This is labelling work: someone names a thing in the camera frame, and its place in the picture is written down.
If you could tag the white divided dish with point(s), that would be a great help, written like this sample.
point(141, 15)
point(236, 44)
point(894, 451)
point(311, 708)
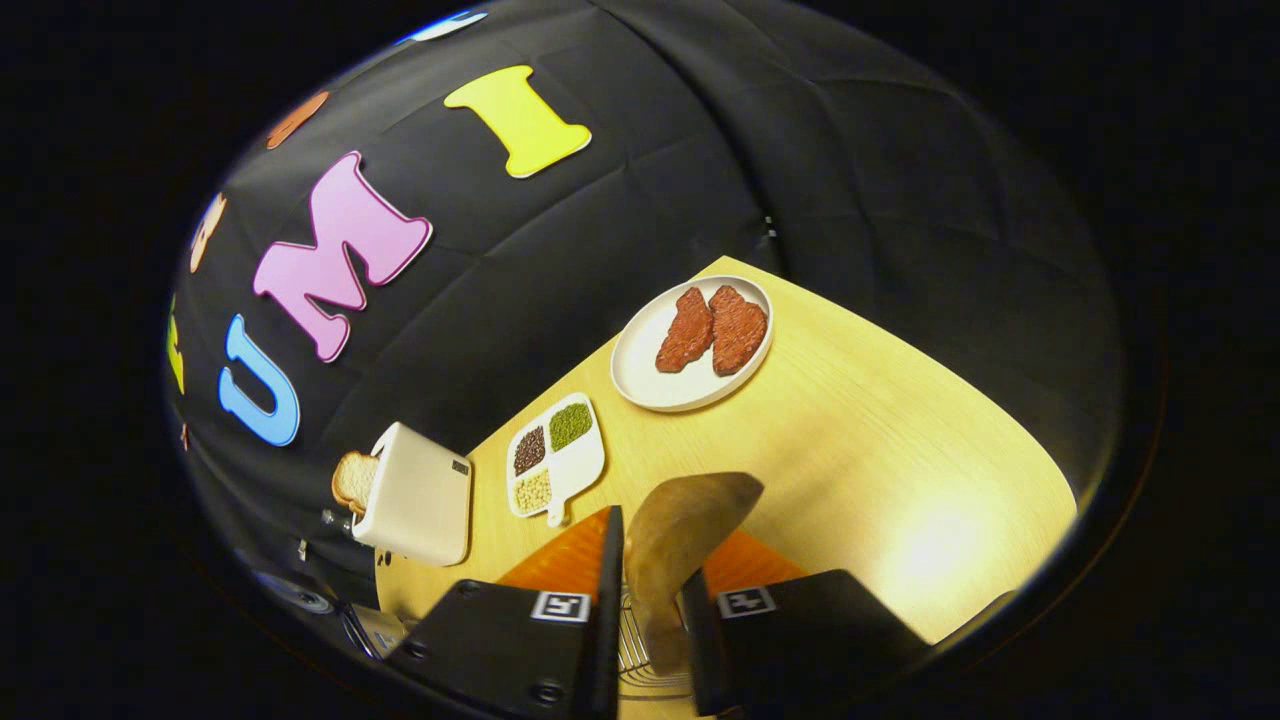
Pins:
point(585, 470)

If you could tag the brown beans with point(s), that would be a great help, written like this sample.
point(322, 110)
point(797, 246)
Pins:
point(529, 450)

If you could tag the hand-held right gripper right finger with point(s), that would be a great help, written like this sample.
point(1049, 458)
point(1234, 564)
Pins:
point(705, 650)

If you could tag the white toaster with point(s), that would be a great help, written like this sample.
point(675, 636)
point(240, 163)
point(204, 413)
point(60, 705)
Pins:
point(420, 495)

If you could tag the toast bread slice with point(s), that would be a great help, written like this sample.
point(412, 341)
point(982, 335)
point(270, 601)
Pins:
point(355, 480)

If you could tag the black backdrop cloth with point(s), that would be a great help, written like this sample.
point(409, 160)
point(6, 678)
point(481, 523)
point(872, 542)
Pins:
point(850, 150)

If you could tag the yellow beans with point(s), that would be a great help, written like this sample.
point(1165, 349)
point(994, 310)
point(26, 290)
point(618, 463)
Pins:
point(533, 492)

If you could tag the wooden spoon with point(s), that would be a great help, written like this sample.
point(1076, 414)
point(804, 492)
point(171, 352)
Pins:
point(680, 530)

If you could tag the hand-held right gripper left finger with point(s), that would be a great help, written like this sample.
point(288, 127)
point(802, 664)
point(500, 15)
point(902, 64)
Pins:
point(606, 620)

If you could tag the round white plate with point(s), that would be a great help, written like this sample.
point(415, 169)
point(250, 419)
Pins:
point(640, 375)

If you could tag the red meat piece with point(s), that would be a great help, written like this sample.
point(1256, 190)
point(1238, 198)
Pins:
point(686, 332)
point(738, 330)

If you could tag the green beans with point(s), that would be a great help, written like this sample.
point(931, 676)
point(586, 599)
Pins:
point(570, 425)

